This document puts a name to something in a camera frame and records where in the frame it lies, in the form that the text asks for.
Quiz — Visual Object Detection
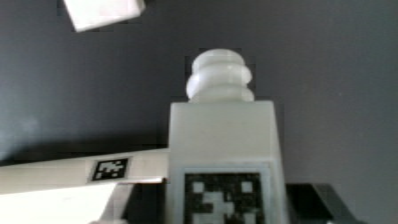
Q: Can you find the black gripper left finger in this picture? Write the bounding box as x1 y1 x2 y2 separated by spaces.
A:
105 183 165 224

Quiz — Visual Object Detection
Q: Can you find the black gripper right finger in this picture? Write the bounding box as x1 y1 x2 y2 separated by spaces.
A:
286 183 364 224

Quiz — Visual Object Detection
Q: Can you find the white square tabletop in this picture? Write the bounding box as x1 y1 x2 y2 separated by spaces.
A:
0 149 169 224

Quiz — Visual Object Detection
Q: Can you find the white leg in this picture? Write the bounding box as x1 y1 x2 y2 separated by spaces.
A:
165 49 290 224
62 0 146 32

